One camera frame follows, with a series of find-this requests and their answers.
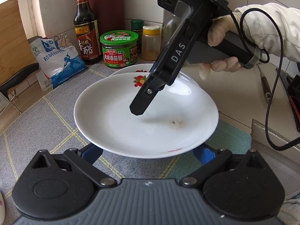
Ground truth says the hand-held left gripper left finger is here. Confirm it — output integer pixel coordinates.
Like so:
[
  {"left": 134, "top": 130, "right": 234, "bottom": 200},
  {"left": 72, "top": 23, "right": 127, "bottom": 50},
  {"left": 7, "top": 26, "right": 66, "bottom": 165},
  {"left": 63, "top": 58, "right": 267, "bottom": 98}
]
[{"left": 31, "top": 143, "right": 118, "bottom": 189}]

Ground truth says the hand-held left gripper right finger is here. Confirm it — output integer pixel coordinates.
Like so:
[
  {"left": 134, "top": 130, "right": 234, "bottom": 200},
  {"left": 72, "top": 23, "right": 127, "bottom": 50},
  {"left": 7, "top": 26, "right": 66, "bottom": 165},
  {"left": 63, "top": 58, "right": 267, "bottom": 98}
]
[{"left": 179, "top": 145, "right": 264, "bottom": 188}]

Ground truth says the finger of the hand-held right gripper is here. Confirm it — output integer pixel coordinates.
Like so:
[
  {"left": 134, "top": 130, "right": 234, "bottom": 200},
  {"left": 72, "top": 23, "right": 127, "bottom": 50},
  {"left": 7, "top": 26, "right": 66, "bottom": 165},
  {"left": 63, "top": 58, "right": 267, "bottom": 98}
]
[{"left": 130, "top": 75, "right": 164, "bottom": 116}]

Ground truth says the white plate with fruit print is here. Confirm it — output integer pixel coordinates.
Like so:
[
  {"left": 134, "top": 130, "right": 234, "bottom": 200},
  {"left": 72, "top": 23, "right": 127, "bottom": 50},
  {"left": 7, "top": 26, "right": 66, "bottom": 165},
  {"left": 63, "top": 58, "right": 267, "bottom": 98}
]
[
  {"left": 74, "top": 72, "right": 219, "bottom": 158},
  {"left": 108, "top": 63, "right": 201, "bottom": 89}
]

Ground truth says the person's right hand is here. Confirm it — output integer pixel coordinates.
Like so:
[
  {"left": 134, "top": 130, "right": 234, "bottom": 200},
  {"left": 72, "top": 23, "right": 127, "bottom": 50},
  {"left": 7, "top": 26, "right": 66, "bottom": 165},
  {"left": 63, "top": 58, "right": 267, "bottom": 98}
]
[{"left": 199, "top": 14, "right": 243, "bottom": 80}]

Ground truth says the red-capped clear glass bottle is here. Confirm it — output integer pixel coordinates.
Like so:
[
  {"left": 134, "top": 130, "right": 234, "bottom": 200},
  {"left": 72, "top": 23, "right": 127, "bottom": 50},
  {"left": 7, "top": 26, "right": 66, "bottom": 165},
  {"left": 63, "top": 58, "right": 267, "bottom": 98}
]
[{"left": 162, "top": 12, "right": 181, "bottom": 52}]

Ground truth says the yellow-capped spice jar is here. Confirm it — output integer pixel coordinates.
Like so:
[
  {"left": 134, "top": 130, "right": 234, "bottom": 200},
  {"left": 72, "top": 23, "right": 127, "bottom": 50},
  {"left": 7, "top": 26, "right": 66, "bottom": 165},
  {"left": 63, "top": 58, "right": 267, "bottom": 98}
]
[{"left": 141, "top": 25, "right": 162, "bottom": 61}]

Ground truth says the green-capped spice jar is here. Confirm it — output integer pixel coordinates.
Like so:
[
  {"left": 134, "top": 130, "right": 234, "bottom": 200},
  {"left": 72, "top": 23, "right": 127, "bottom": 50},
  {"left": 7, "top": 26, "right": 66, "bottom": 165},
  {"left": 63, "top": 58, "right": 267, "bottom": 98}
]
[{"left": 130, "top": 19, "right": 144, "bottom": 54}]

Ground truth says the green-lidded sauce jar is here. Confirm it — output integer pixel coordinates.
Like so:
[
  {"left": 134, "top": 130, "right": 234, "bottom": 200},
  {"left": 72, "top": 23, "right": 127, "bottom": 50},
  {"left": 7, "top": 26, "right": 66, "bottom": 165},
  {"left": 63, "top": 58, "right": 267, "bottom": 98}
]
[{"left": 100, "top": 30, "right": 139, "bottom": 69}]

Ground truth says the grey checked table cloth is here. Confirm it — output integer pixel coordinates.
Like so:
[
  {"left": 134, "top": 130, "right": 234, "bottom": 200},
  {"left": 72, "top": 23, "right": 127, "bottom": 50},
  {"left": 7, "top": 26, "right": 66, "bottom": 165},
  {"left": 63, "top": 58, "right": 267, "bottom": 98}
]
[{"left": 0, "top": 63, "right": 252, "bottom": 193}]

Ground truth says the dark vinegar bottle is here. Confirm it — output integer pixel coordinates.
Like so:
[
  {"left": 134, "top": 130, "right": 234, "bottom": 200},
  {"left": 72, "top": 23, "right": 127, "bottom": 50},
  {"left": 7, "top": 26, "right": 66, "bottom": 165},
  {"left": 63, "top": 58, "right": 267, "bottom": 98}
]
[{"left": 73, "top": 0, "right": 102, "bottom": 65}]

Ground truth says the dark red knife block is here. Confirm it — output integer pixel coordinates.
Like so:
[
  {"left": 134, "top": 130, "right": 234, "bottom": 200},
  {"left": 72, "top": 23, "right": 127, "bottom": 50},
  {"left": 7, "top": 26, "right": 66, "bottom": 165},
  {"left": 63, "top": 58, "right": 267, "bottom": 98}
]
[{"left": 86, "top": 0, "right": 127, "bottom": 32}]

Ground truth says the blue and white salt bag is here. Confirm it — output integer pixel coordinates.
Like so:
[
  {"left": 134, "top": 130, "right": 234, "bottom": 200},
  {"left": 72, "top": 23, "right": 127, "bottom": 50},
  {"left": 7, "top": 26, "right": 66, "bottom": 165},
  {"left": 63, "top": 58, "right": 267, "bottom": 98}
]
[{"left": 28, "top": 37, "right": 89, "bottom": 92}]

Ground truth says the black and red object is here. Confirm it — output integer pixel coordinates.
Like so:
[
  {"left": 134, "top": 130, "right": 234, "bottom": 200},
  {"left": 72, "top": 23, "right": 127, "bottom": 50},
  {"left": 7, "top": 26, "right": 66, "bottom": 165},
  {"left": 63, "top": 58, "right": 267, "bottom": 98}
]
[{"left": 276, "top": 67, "right": 300, "bottom": 133}]

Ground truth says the bamboo cutting board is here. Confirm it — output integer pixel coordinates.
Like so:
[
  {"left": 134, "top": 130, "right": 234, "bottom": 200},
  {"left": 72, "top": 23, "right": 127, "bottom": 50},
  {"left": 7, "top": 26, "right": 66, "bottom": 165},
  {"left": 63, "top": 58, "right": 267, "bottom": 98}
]
[{"left": 0, "top": 0, "right": 37, "bottom": 80}]

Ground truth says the black cable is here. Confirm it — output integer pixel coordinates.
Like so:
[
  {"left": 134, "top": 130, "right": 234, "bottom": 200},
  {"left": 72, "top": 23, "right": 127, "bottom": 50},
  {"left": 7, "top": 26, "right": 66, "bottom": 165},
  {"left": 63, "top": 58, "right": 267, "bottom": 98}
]
[{"left": 231, "top": 9, "right": 300, "bottom": 150}]

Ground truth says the metal utensil handle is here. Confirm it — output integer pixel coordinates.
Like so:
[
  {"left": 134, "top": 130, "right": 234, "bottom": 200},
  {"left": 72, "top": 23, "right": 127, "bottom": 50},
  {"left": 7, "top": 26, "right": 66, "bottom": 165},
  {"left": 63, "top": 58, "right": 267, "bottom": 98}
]
[{"left": 260, "top": 69, "right": 272, "bottom": 104}]

